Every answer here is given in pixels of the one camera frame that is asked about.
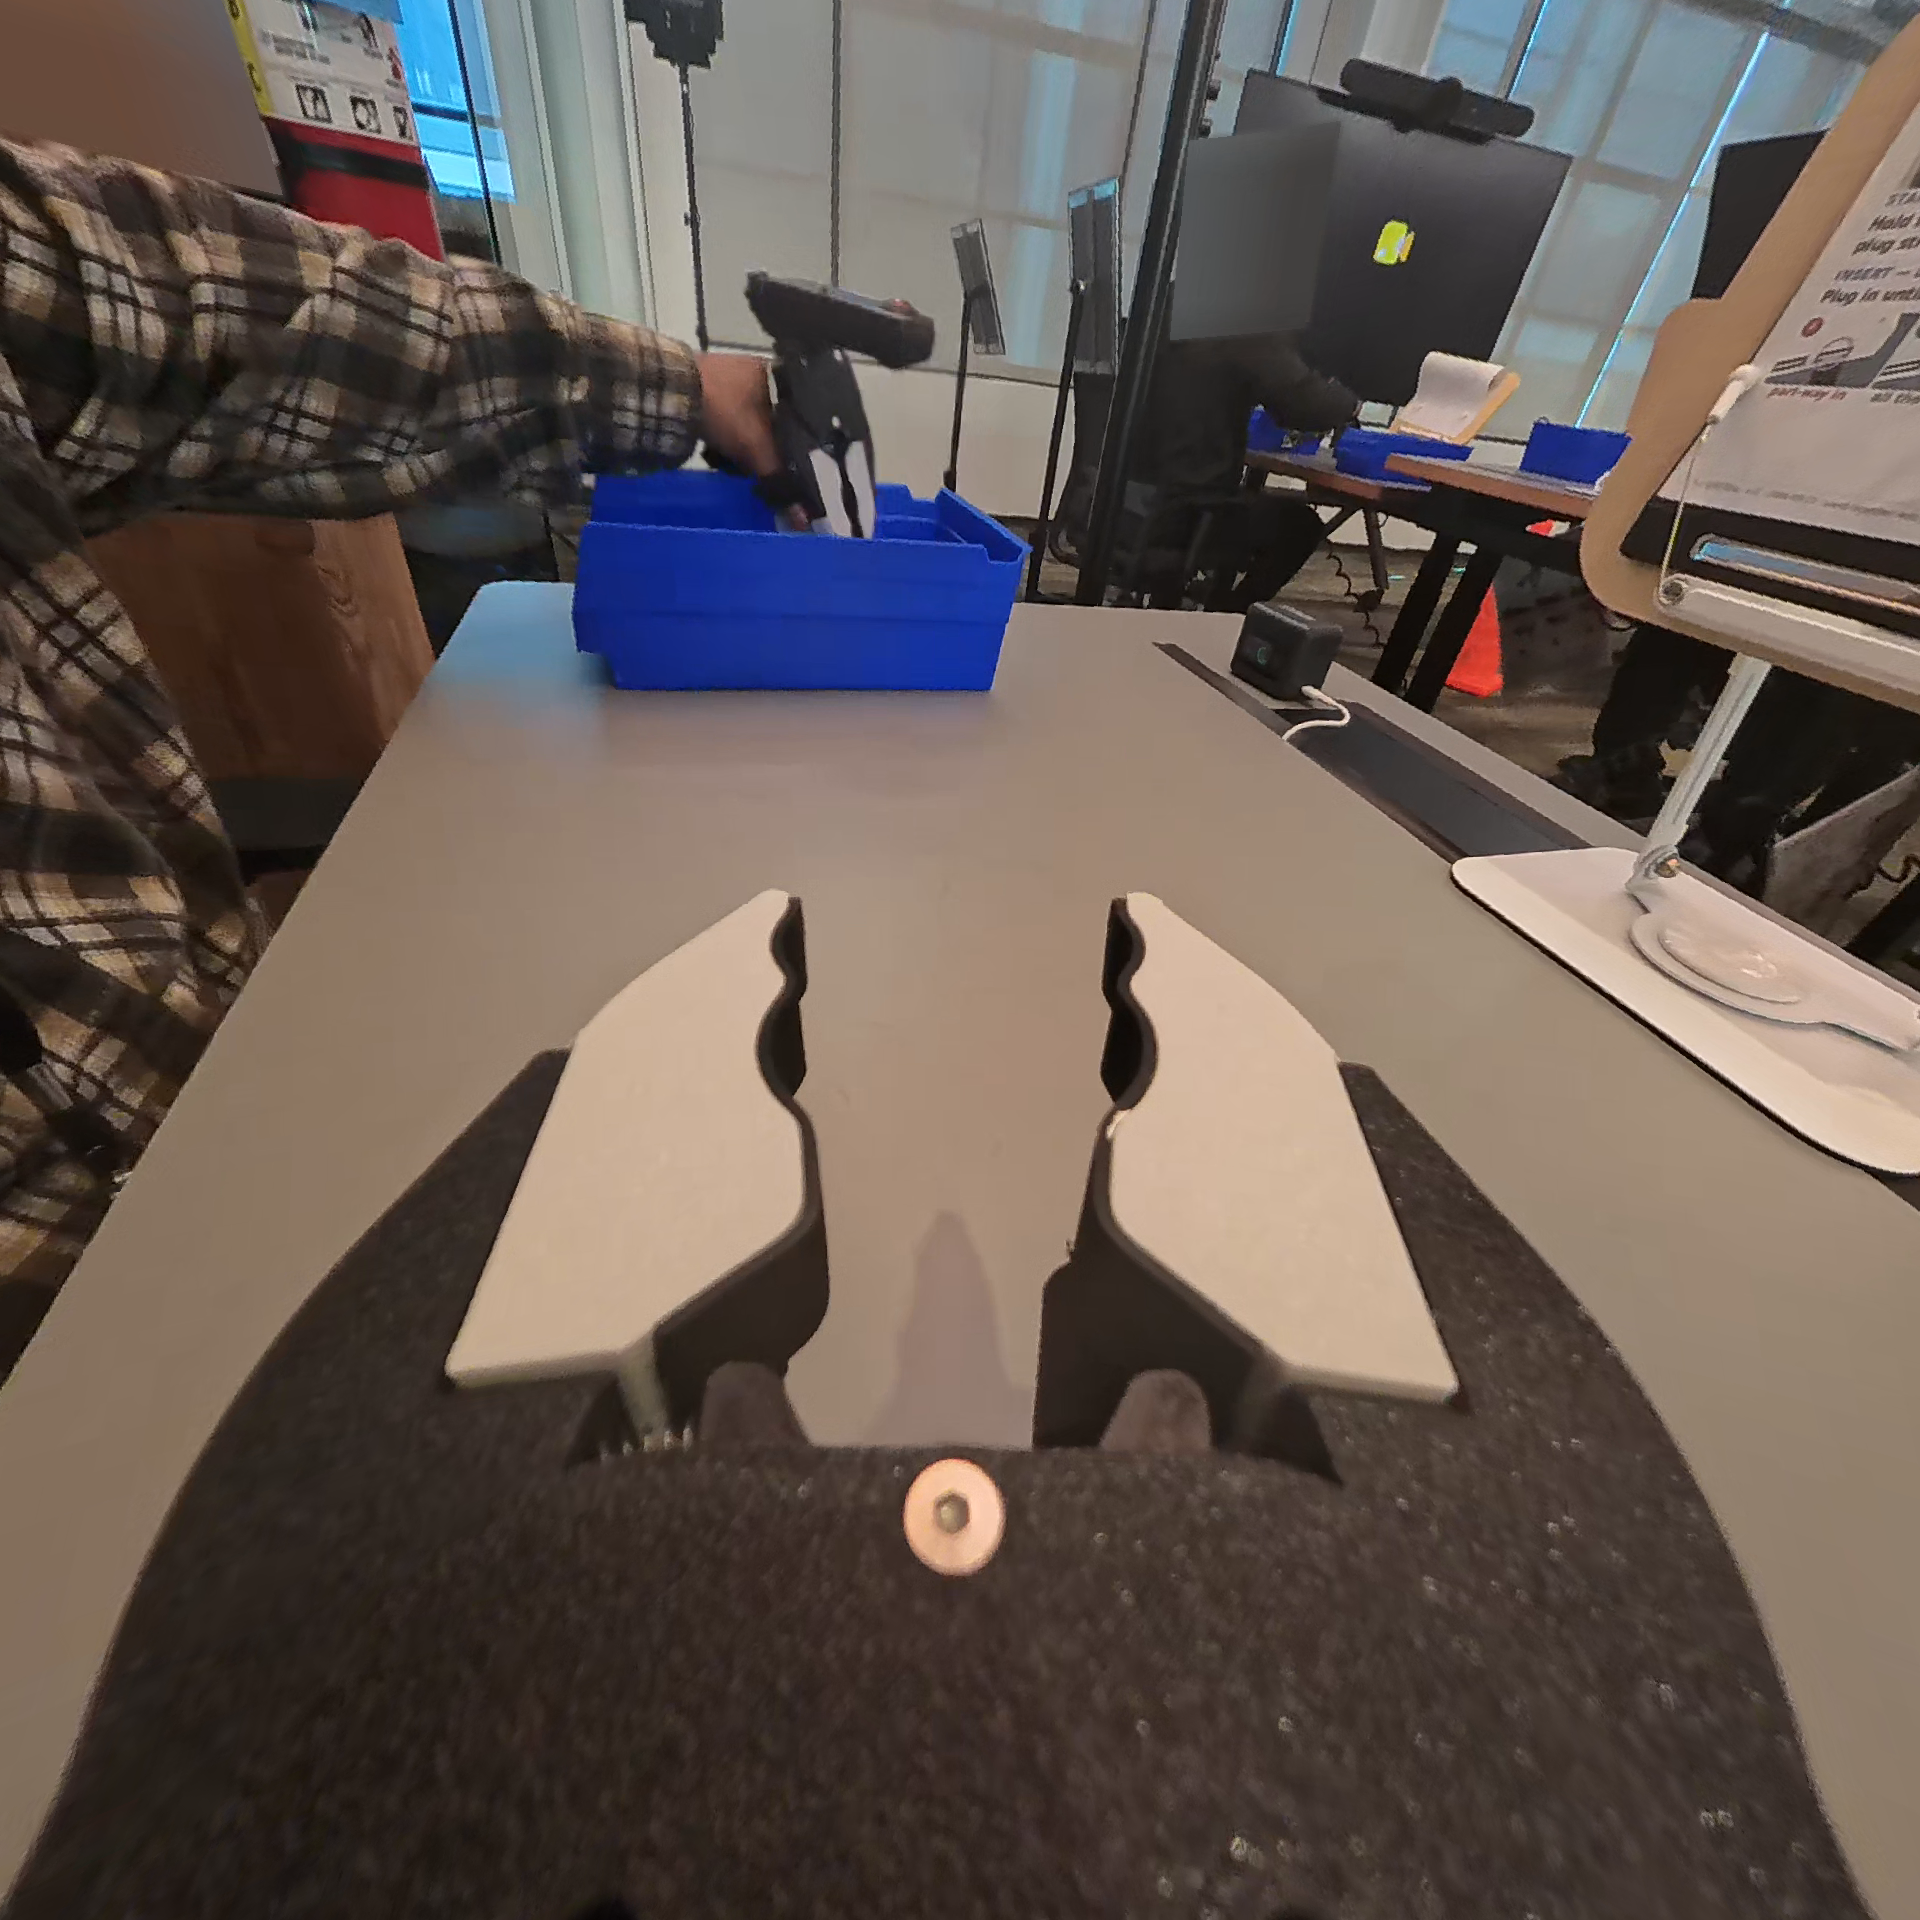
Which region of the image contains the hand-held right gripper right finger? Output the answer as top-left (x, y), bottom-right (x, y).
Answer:
top-left (1064, 891), bottom-right (1458, 1444)

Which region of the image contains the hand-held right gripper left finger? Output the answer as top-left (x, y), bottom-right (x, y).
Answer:
top-left (445, 887), bottom-right (830, 1451)

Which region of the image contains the person's left forearm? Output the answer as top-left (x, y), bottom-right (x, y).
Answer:
top-left (0, 136), bottom-right (708, 538)

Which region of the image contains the person's left hand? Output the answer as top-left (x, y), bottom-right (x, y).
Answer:
top-left (694, 353), bottom-right (784, 479)

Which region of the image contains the small tablet on stand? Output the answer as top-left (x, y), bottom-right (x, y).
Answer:
top-left (946, 217), bottom-right (1004, 360)
top-left (1069, 175), bottom-right (1123, 376)

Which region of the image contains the black tripod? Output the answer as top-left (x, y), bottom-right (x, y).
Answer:
top-left (620, 0), bottom-right (728, 353)

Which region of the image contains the black metal pole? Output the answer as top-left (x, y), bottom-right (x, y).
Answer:
top-left (1079, 0), bottom-right (1233, 603)

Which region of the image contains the white metal stand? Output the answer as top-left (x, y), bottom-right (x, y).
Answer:
top-left (1452, 525), bottom-right (1920, 1178)

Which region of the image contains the wooden cabinet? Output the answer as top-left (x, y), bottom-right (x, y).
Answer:
top-left (80, 503), bottom-right (441, 790)

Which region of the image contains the wooden top desk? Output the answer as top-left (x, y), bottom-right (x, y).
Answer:
top-left (1243, 441), bottom-right (1614, 693)

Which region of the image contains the orange traffic cone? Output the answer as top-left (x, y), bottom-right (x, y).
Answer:
top-left (1442, 582), bottom-right (1506, 701)

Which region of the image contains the small wooden clipboard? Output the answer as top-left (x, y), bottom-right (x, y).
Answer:
top-left (1389, 353), bottom-right (1522, 444)

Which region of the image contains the black computer monitor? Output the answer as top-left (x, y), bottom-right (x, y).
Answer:
top-left (1232, 69), bottom-right (1575, 410)
top-left (1691, 132), bottom-right (1832, 299)

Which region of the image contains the black webcam bar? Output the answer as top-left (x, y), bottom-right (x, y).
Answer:
top-left (1338, 57), bottom-right (1536, 140)

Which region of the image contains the printed instruction sheet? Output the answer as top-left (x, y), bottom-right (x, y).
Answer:
top-left (1746, 140), bottom-right (1920, 550)

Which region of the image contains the black table cable channel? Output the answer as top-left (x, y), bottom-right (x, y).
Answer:
top-left (1154, 639), bottom-right (1594, 870)

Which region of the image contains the red wall cabinet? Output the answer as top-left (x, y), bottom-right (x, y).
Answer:
top-left (270, 112), bottom-right (448, 260)

